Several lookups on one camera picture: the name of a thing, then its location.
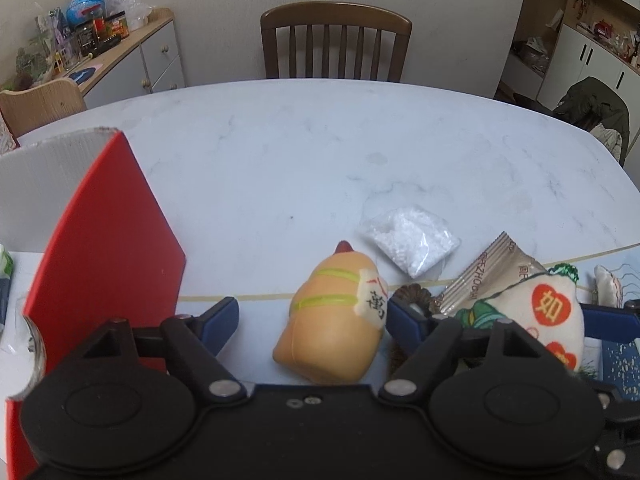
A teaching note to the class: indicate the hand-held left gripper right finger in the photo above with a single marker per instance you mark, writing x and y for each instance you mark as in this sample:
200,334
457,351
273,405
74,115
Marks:
402,322

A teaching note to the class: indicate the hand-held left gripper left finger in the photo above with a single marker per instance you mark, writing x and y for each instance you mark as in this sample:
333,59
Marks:
220,317

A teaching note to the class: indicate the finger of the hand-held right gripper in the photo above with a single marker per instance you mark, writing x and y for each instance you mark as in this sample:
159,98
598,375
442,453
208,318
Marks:
612,322
622,435

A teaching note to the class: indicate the white pouch with red hearts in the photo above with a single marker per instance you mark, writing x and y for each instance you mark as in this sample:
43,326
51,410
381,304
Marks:
545,305

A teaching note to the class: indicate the orange squishy animal toy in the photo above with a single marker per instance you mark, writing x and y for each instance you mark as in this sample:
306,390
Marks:
325,330

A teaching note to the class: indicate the red white cardboard box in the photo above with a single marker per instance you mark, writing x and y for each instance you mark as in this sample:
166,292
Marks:
110,240

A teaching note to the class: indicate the white embroidered pillow toy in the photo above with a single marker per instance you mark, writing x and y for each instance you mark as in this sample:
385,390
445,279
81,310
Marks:
607,285

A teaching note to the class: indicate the blue white patterned placemat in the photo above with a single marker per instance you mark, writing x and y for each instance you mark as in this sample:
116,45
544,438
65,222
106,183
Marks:
620,360

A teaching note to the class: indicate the clear bag of white granules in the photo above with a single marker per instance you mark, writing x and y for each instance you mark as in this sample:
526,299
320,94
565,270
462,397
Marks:
410,240

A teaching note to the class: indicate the beige striped snack packet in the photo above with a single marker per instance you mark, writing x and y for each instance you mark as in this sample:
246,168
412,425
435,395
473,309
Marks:
480,275

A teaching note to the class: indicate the clear curved object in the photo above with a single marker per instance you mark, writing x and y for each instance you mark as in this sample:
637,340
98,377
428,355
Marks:
32,355

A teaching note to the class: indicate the dark green jacket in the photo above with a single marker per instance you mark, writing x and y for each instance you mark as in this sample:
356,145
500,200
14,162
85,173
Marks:
595,105

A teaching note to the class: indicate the grey sideboard with wooden top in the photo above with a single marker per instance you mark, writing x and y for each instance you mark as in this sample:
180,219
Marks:
155,60

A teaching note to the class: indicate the light wooden chair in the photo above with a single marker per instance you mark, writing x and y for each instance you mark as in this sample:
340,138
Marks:
45,102

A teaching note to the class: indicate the blue mouse pad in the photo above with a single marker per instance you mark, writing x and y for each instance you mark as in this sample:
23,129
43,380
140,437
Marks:
82,75

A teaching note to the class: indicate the open wooden shelf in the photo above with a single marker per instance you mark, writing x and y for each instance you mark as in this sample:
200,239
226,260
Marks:
537,45

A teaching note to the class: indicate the red label jar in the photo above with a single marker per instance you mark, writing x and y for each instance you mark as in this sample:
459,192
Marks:
116,25

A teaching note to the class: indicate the dark glass jar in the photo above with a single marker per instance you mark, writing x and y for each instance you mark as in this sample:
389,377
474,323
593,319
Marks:
86,37

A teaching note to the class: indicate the dark wooden chair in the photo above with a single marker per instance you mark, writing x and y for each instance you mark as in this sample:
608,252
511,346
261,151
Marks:
335,15

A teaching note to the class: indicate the green potted plant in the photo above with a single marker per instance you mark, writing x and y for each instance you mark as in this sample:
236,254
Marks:
32,60

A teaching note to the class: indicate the clear plastic bag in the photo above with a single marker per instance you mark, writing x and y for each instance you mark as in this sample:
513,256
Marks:
132,10

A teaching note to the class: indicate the blue globe tin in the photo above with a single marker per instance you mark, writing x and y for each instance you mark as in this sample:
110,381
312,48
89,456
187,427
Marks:
85,7

